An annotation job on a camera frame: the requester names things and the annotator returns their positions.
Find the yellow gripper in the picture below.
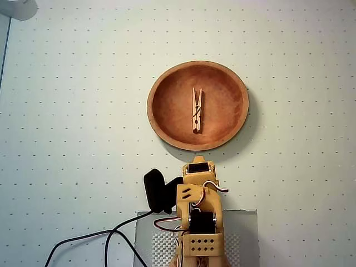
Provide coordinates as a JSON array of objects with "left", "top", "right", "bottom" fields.
[{"left": 176, "top": 155, "right": 223, "bottom": 214}]

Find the white woven grip mat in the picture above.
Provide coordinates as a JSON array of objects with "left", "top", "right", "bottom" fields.
[{"left": 152, "top": 233, "right": 242, "bottom": 267}]

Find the brown wooden bowl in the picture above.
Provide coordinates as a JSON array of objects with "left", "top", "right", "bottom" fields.
[{"left": 146, "top": 60, "right": 250, "bottom": 152}]

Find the wooden clothespin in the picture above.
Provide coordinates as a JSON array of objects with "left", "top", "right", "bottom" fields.
[{"left": 191, "top": 87, "right": 205, "bottom": 135}]

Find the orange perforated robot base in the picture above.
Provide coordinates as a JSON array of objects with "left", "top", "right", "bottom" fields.
[{"left": 170, "top": 247, "right": 232, "bottom": 267}]

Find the black camera cable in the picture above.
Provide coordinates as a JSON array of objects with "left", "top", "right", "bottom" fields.
[{"left": 45, "top": 211, "right": 154, "bottom": 267}]

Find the red white servo wire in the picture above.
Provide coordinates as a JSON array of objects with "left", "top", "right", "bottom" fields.
[
  {"left": 194, "top": 181, "right": 230, "bottom": 214},
  {"left": 154, "top": 216, "right": 192, "bottom": 232}
]

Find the white cylindrical object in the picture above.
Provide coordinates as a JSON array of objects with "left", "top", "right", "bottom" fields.
[{"left": 0, "top": 0, "right": 39, "bottom": 21}]

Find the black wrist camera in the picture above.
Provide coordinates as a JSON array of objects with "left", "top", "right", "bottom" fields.
[{"left": 143, "top": 168, "right": 180, "bottom": 214}]

